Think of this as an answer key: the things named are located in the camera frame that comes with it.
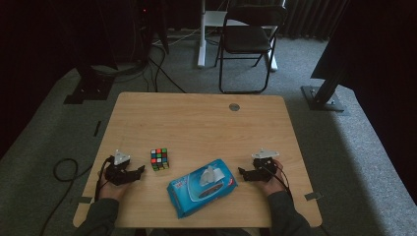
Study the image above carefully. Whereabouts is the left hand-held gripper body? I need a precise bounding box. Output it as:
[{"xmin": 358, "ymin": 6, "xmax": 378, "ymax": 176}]
[{"xmin": 104, "ymin": 148, "xmax": 135, "ymax": 187}]

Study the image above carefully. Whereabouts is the person's left hand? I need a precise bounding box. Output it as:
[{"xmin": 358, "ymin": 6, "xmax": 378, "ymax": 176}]
[{"xmin": 97, "ymin": 169, "xmax": 133, "ymax": 201}]

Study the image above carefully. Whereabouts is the white floor cable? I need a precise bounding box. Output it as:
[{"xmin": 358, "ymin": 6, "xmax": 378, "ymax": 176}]
[{"xmin": 151, "ymin": 27, "xmax": 202, "ymax": 47}]

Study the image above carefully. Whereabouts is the black floor cable loop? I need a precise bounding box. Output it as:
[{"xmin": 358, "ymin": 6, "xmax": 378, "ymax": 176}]
[{"xmin": 38, "ymin": 157, "xmax": 94, "ymax": 236}]

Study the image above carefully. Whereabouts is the right hand-held gripper cable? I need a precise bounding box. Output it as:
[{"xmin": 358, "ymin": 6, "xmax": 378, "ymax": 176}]
[{"xmin": 262, "ymin": 164, "xmax": 295, "ymax": 202}]

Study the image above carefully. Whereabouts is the black tape strip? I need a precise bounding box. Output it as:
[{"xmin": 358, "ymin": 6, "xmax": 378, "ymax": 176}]
[{"xmin": 92, "ymin": 120, "xmax": 103, "ymax": 138}]

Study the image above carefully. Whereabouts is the dark curtain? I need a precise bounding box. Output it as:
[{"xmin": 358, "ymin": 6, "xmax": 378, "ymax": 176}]
[{"xmin": 282, "ymin": 0, "xmax": 350, "ymax": 42}]

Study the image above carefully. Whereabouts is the white desk frame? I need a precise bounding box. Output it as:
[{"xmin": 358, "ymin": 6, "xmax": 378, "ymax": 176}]
[{"xmin": 196, "ymin": 0, "xmax": 279, "ymax": 73}]

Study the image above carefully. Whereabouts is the black folding chair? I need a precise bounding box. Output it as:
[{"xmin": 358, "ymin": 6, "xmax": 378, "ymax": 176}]
[{"xmin": 214, "ymin": 4, "xmax": 289, "ymax": 95}]

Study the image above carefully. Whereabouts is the person's right hand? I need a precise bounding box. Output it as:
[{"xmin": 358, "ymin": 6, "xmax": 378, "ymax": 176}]
[{"xmin": 257, "ymin": 158, "xmax": 290, "ymax": 198}]

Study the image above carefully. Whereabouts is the black equipment tower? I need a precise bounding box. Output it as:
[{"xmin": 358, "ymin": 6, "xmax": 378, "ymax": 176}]
[{"xmin": 130, "ymin": 0, "xmax": 170, "ymax": 64}]

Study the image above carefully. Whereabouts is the black metal stand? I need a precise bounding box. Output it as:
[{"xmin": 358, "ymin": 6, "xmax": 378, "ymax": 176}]
[
  {"xmin": 300, "ymin": 70, "xmax": 349, "ymax": 116},
  {"xmin": 63, "ymin": 0, "xmax": 120, "ymax": 105}
]

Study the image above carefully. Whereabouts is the multicoloured puzzle cube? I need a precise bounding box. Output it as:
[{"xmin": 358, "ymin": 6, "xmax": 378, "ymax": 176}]
[{"xmin": 149, "ymin": 147, "xmax": 170, "ymax": 172}]

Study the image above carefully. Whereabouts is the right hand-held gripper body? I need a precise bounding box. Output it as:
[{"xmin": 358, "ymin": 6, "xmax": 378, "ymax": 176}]
[{"xmin": 251, "ymin": 148, "xmax": 280, "ymax": 182}]

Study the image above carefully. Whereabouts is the white wet wipe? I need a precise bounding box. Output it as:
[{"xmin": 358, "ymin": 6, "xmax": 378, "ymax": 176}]
[{"xmin": 199, "ymin": 165, "xmax": 215, "ymax": 187}]

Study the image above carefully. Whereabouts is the blue wet wipes pack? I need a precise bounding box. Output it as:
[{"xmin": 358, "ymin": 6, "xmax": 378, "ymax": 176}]
[{"xmin": 166, "ymin": 158, "xmax": 239, "ymax": 219}]

